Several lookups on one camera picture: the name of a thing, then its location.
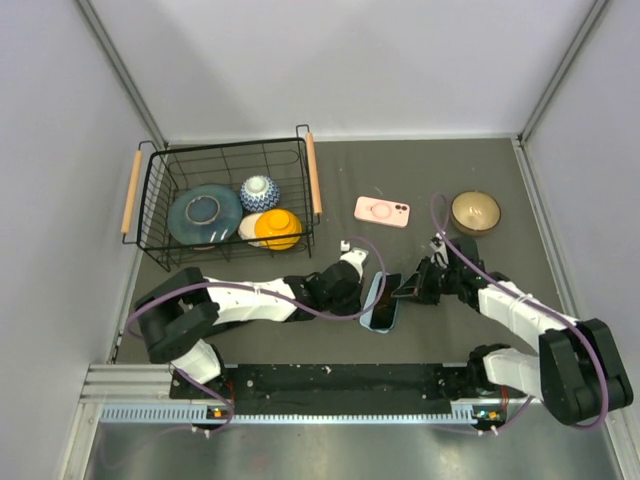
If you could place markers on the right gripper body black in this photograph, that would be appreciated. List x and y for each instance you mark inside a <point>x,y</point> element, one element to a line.
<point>435,280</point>

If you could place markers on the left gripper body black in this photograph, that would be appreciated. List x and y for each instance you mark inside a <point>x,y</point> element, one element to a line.
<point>345,305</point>

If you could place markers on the light blue phone case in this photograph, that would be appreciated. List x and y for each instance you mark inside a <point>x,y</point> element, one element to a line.
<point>372,298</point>

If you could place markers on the teal smartphone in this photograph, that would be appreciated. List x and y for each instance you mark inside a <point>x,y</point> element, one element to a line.
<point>384,313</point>

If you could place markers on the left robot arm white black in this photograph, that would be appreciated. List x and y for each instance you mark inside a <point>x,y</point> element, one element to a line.
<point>178,315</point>

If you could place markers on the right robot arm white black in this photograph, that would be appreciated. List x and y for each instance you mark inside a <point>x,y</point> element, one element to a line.
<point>575,370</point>

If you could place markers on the pink phone case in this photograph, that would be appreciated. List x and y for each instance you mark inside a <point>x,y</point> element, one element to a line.
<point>382,212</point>

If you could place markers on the gold brown bowl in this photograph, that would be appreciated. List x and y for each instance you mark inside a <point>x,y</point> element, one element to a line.
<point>475,213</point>

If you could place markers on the yellow bowl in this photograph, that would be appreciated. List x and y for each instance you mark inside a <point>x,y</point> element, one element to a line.
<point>278,229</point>

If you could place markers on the cream white bowl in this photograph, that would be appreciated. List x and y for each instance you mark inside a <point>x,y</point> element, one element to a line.
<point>246,229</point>

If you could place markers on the blue white patterned bowl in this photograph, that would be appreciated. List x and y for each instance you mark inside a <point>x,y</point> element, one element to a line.
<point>259,193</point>

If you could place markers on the dark blue ceramic plate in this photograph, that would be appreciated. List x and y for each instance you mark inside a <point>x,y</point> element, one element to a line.
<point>208,214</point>

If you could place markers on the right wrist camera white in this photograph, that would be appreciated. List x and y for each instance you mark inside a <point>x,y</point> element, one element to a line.
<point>439,256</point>

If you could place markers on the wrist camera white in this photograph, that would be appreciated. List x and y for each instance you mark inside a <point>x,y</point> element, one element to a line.
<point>439,256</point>
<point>354,256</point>

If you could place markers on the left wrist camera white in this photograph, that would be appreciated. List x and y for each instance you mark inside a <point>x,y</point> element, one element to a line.
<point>354,256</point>

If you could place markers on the right wooden basket handle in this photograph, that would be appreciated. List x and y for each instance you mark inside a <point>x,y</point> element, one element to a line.
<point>313,175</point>

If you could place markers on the wooden basket handle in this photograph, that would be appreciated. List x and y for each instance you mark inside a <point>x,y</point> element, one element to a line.
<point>131,193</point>
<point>313,175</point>

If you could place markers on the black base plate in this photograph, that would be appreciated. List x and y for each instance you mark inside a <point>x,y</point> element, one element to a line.
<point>347,388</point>

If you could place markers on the black wire basket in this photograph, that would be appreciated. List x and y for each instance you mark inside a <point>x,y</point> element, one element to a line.
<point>168,172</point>

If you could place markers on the white slotted cable duct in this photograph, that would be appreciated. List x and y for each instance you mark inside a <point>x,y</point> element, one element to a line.
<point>209,416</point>

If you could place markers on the left wooden basket handle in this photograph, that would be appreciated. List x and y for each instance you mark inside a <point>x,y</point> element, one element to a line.
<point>131,193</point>

